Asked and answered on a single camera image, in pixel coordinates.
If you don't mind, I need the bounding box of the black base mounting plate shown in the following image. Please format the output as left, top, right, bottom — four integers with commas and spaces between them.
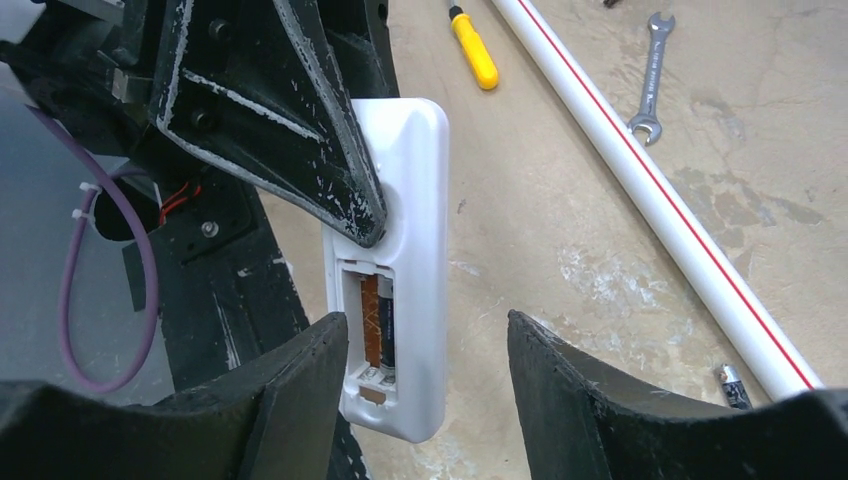
92, 165, 372, 480

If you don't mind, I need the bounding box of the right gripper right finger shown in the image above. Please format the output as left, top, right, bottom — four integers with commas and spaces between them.
507, 310, 847, 479

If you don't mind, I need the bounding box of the white remote control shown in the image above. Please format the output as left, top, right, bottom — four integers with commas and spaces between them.
322, 98, 450, 443

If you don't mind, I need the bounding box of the silver open-end wrench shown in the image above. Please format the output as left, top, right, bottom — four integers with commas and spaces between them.
628, 12, 676, 146

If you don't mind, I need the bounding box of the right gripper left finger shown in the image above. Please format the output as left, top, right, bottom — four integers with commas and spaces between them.
1, 313, 348, 479

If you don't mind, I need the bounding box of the black AAA battery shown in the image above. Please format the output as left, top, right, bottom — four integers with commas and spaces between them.
377, 275, 396, 384
714, 363, 753, 410

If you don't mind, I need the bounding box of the white PVC pipe frame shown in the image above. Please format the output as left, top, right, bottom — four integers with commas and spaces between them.
495, 1, 824, 401

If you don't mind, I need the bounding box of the yellow handled screwdriver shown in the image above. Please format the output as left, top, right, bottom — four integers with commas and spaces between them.
448, 1, 499, 91

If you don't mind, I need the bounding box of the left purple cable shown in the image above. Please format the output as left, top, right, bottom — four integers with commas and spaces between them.
26, 105, 162, 396

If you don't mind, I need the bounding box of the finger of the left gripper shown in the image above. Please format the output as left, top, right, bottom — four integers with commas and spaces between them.
149, 1, 389, 248

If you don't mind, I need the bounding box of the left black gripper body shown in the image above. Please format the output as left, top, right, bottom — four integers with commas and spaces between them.
1, 1, 399, 173

